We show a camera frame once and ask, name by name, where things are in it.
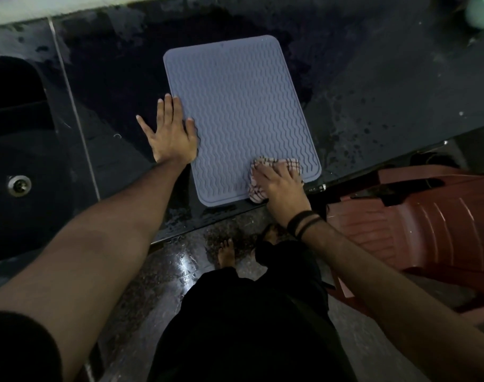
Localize person's left hand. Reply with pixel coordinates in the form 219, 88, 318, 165
135, 93, 199, 166

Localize person's right hand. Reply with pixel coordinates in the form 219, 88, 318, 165
251, 162, 312, 229

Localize person's black trousers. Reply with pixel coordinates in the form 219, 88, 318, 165
146, 239, 358, 382

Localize grey ribbed silicone mat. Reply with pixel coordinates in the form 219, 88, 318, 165
162, 34, 323, 207

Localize black sink basin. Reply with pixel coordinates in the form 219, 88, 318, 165
0, 55, 74, 265

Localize red plastic chair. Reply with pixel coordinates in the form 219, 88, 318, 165
325, 164, 484, 327

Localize person's left foot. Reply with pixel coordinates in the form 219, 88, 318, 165
217, 238, 237, 269

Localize person's right foot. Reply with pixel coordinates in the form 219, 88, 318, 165
259, 222, 286, 251

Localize pale green container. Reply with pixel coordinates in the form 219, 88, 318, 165
464, 0, 484, 30

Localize metal sink drain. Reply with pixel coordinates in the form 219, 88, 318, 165
7, 175, 32, 197

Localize person's right forearm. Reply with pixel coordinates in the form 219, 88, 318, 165
301, 220, 484, 382

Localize person's left forearm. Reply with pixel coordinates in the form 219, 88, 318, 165
0, 157, 189, 382

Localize person's black sleeve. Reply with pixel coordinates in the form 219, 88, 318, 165
0, 310, 64, 382

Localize black thread wristband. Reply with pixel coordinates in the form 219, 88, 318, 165
286, 210, 326, 240

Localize checkered pink cleaning cloth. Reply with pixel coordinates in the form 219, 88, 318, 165
248, 156, 304, 205

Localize person's foot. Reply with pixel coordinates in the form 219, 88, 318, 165
217, 238, 237, 269
259, 222, 286, 251

